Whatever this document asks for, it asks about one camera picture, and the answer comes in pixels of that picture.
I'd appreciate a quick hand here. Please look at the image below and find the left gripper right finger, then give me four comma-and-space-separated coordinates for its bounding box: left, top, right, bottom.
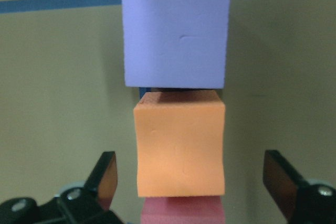
263, 150, 335, 223

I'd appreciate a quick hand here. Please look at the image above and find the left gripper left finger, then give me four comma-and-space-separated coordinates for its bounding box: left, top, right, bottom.
57, 151, 123, 223

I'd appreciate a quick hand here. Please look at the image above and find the orange foam block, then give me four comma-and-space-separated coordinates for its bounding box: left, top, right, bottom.
133, 90, 225, 197

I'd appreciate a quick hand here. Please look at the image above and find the pink foam block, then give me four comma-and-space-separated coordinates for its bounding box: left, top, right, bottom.
140, 196, 225, 224

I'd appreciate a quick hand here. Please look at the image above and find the purple foam block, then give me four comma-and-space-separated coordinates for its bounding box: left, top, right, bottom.
122, 0, 230, 89

